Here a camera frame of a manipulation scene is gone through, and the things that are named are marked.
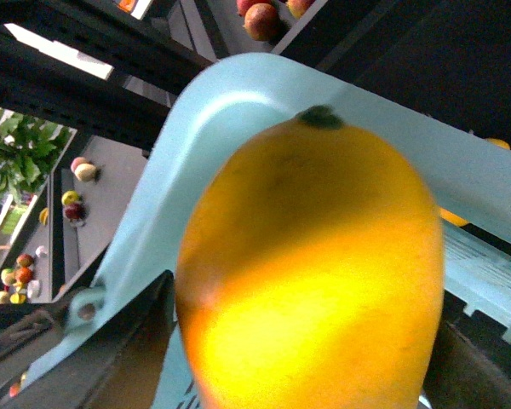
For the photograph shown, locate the light blue plastic basket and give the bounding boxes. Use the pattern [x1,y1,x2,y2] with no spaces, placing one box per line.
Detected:
[20,53,511,409]

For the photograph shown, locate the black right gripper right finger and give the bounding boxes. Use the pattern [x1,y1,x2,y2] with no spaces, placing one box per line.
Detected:
[423,321,511,408]

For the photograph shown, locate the yellow mango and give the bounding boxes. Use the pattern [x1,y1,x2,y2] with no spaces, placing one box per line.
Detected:
[175,106,444,408]

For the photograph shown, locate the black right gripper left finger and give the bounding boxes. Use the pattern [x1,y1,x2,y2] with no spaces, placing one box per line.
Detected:
[0,271,174,408]

